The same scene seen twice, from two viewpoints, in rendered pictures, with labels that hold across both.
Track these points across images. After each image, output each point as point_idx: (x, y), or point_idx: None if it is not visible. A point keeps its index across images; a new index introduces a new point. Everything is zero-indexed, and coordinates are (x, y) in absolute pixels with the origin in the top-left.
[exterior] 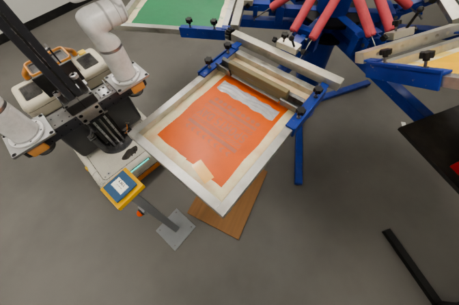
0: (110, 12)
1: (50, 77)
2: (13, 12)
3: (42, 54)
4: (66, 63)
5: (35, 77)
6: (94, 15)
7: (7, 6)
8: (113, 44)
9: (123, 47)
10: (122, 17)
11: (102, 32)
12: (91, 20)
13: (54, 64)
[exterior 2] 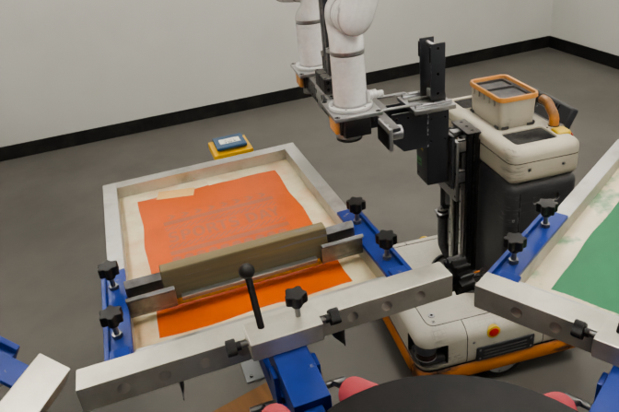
0: (332, 7)
1: (321, 31)
2: None
3: (321, 6)
4: None
5: None
6: (330, 0)
7: None
8: (330, 43)
9: (348, 64)
10: (335, 22)
11: (327, 22)
12: (326, 3)
13: (323, 22)
